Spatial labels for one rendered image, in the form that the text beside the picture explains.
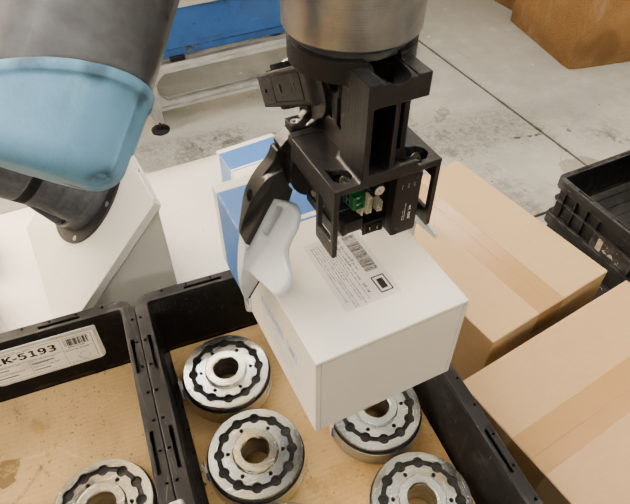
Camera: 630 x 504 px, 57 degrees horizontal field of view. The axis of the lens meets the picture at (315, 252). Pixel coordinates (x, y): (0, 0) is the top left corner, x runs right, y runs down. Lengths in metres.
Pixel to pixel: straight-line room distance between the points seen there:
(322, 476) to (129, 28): 0.52
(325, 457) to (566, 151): 2.19
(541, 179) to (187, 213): 1.67
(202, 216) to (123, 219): 0.33
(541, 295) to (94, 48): 0.68
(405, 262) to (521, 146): 2.23
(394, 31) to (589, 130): 2.59
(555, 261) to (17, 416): 0.72
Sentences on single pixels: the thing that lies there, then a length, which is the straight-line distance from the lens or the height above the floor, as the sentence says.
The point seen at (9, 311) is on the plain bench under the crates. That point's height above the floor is 0.70.
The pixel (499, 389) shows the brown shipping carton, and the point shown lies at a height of 0.86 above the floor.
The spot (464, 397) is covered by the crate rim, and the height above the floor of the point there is 0.93.
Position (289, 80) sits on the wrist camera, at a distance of 0.37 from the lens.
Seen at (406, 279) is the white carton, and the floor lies 1.13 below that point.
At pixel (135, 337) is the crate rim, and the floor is 0.93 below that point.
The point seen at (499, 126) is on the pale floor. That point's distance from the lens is 2.75.
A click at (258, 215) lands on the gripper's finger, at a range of 0.39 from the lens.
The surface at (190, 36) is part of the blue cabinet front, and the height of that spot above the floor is 0.39.
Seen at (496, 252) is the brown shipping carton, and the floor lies 0.86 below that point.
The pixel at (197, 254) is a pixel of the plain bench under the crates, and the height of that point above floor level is 0.70.
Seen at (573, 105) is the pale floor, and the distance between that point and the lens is 3.02.
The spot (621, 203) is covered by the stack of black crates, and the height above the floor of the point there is 0.49.
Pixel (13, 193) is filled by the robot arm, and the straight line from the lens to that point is 0.87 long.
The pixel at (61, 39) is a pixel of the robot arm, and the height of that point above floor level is 1.35.
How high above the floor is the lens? 1.45
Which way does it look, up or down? 46 degrees down
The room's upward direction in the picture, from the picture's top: straight up
